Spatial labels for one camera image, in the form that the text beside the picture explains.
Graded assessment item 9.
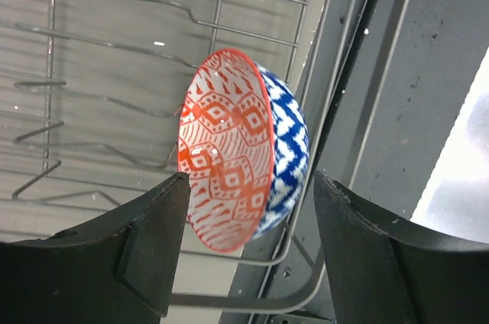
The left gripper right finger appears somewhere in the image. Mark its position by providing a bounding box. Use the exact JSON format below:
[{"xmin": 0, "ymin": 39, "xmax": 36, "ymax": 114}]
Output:
[{"xmin": 313, "ymin": 171, "xmax": 488, "ymax": 323}]

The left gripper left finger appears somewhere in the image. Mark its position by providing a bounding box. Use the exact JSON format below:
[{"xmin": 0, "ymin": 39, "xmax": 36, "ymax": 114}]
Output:
[{"xmin": 1, "ymin": 172, "xmax": 189, "ymax": 323}]

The blue patterned bowl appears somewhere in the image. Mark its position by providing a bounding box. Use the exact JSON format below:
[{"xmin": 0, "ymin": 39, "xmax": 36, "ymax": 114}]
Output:
[{"xmin": 177, "ymin": 48, "xmax": 309, "ymax": 253}]

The black wire dish rack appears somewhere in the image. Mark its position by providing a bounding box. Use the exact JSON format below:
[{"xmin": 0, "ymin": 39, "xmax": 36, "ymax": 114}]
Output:
[{"xmin": 0, "ymin": 0, "xmax": 345, "ymax": 313}]

